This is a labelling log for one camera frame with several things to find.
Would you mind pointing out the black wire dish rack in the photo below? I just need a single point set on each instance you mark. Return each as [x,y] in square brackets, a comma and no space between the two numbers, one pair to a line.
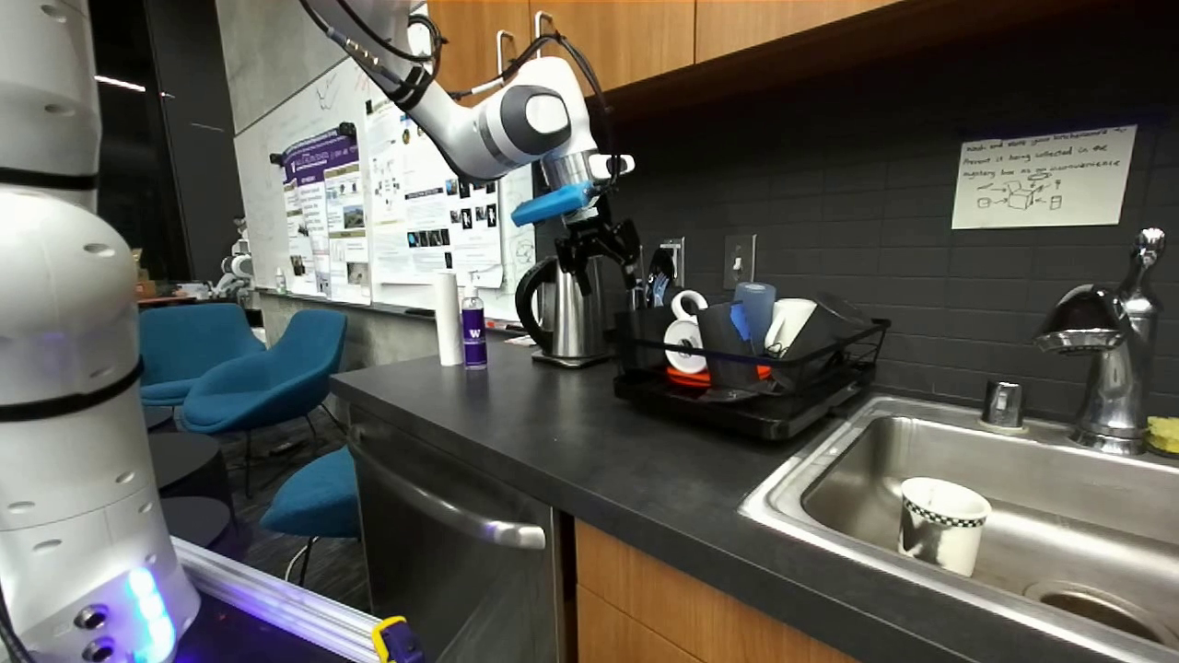
[755,392]

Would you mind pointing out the yellow sponge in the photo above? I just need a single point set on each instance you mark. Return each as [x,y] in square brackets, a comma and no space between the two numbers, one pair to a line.
[1167,435]

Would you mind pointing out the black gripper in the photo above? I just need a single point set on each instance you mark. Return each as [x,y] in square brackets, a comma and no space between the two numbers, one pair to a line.
[597,237]

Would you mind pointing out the chrome sink drain knob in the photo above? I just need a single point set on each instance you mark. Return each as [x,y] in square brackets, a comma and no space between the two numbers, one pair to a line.
[1005,403]

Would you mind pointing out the stainless steel dishwasher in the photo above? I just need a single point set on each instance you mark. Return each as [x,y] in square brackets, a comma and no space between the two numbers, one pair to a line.
[470,560]

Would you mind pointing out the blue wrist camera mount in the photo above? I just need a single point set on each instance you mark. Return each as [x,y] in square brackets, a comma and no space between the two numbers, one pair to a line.
[567,199]

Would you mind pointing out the stainless steel sink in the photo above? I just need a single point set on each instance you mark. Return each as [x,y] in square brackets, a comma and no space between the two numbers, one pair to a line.
[1013,521]

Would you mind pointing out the blue cup in rack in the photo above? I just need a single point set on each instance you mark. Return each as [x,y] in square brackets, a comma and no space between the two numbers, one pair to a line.
[754,300]

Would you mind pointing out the white bowl in rack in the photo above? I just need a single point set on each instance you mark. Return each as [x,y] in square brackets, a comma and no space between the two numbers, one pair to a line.
[789,319]

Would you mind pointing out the blue chair far left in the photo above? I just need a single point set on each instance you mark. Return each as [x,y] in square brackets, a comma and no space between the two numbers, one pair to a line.
[188,339]

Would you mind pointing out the blue chair near counter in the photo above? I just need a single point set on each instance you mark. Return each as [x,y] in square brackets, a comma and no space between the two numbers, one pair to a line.
[275,385]

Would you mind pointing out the blue chair lower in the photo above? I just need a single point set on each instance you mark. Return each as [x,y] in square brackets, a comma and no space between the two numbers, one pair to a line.
[318,500]

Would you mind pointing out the white cylindrical bottle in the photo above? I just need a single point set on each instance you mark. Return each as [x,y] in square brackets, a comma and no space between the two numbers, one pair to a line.
[446,321]

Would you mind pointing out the orange plate in rack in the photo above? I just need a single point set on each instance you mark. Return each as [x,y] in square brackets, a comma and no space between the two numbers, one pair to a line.
[691,380]

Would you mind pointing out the chrome faucet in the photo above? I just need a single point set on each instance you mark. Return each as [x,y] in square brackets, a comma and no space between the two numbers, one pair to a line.
[1115,330]

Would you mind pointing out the wooden upper cabinets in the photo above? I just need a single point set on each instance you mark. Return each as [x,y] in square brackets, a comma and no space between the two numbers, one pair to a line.
[620,39]

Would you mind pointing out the white black patterned mug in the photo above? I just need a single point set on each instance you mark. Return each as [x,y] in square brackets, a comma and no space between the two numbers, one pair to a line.
[940,525]

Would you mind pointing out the white poster board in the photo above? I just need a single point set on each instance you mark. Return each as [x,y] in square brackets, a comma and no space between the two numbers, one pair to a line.
[349,199]

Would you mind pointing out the round dark table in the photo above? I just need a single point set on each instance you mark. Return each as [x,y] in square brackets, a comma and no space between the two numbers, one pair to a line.
[193,489]

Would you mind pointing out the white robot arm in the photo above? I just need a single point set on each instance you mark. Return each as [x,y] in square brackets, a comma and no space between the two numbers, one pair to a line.
[86,560]

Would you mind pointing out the purple sanitizer bottle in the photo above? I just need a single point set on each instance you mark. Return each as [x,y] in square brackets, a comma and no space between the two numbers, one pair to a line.
[472,330]

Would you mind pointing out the white paper note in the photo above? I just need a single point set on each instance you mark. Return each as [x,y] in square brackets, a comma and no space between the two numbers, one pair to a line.
[1045,182]

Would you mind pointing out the wooden lower cabinet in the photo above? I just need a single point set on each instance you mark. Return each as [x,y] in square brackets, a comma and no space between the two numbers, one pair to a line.
[639,608]

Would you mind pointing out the stainless steel electric kettle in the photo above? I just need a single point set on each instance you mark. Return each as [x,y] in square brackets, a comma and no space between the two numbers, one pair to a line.
[567,314]

